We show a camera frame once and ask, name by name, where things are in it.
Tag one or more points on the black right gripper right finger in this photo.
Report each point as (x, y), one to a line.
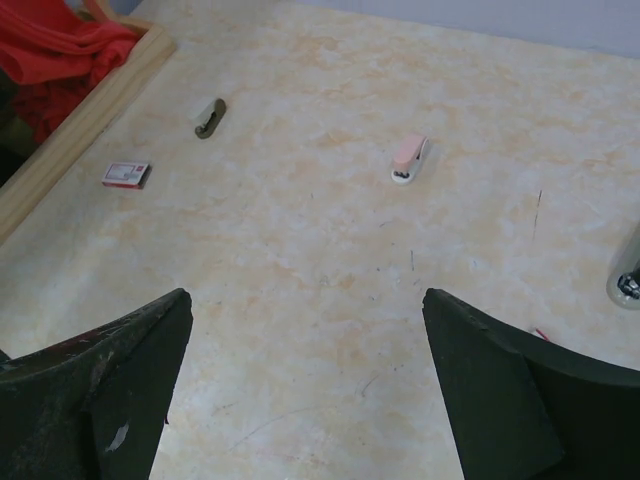
(521, 407)

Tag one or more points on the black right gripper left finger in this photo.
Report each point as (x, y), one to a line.
(94, 406)

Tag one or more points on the large black chrome stapler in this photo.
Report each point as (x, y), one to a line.
(622, 284)

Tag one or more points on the red white staple box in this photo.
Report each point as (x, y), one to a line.
(126, 175)

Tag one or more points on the red hanging garment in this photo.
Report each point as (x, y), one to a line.
(56, 59)

